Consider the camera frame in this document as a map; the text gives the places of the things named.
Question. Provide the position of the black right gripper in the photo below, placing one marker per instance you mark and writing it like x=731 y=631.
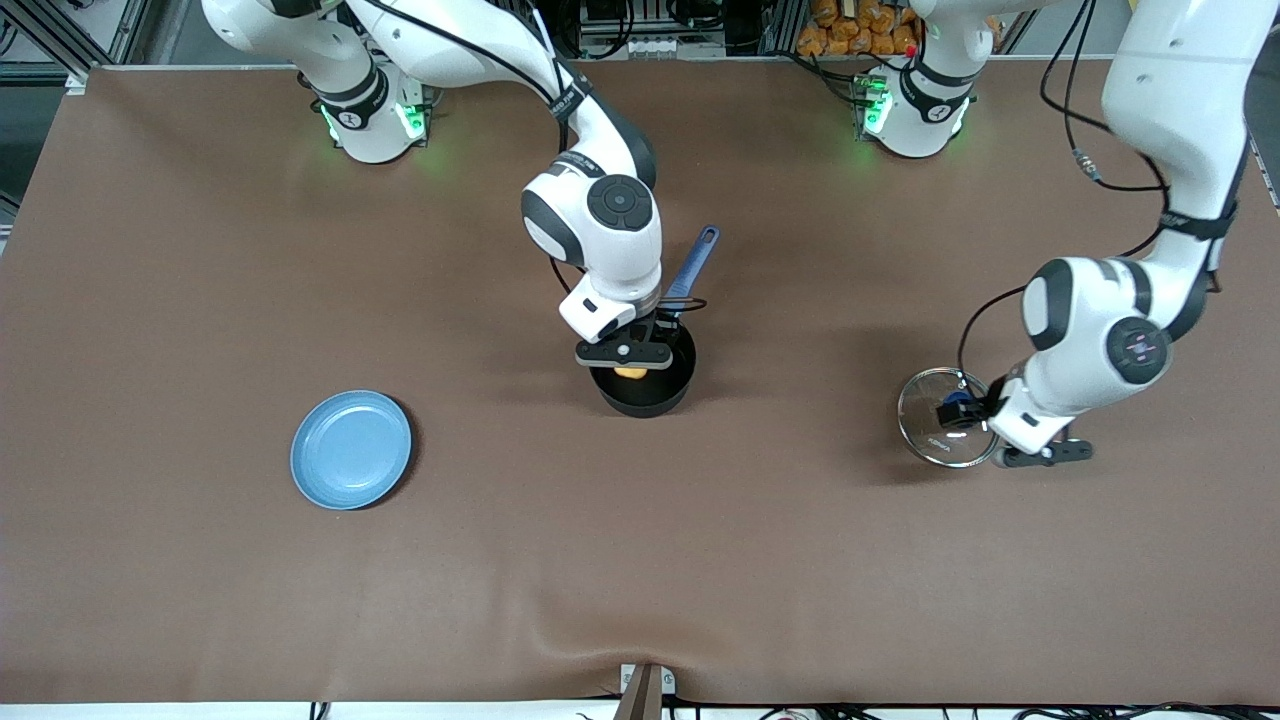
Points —
x=668 y=327

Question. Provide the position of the glass lid with blue knob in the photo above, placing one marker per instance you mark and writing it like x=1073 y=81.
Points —
x=925 y=420

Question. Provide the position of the bag of orange items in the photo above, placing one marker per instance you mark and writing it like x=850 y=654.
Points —
x=850 y=30

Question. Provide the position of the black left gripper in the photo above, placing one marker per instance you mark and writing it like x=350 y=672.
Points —
x=972 y=409

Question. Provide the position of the aluminium frame profile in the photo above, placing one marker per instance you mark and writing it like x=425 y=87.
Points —
x=128 y=30

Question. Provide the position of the brown table mat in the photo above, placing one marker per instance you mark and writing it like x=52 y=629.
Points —
x=800 y=550

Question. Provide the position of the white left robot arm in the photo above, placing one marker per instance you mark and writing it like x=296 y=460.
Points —
x=1180 y=80

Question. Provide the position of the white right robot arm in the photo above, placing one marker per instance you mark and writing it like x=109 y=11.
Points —
x=620 y=262

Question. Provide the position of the metal camera post bracket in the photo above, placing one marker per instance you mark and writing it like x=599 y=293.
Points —
x=645 y=695

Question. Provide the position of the yellow potato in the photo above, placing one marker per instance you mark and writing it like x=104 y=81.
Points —
x=630 y=372

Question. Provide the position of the blue round plate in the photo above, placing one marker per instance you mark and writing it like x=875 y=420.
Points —
x=350 y=450

